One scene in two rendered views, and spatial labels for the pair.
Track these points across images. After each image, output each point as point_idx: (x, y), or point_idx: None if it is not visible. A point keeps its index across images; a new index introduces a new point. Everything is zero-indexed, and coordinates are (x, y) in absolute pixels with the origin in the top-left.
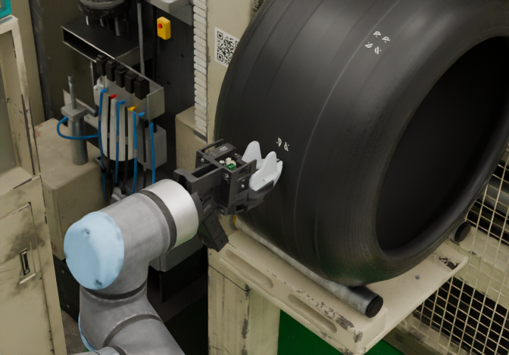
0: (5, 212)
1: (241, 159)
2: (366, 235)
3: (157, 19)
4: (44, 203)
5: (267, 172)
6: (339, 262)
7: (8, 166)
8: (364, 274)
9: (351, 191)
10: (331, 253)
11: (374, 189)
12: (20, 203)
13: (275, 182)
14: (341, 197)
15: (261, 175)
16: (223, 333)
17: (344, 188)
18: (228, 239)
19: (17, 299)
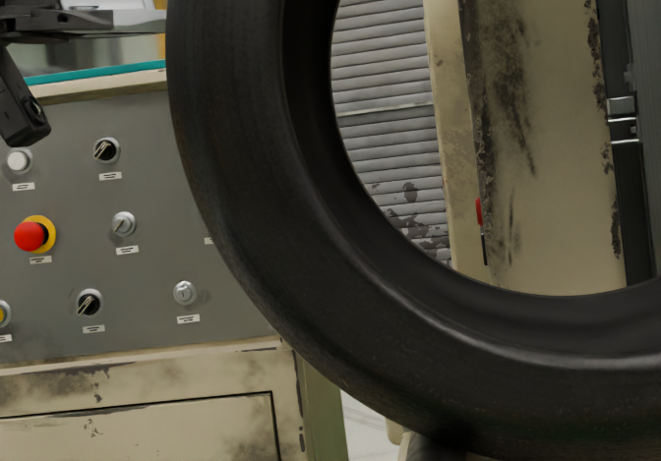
0: (225, 388)
1: None
2: (270, 158)
3: None
4: (299, 407)
5: None
6: (237, 242)
7: (263, 329)
8: (318, 313)
9: (196, 8)
10: (211, 204)
11: (255, 16)
12: (253, 384)
13: (123, 19)
14: (186, 28)
15: None
16: None
17: (188, 2)
18: (27, 122)
19: None
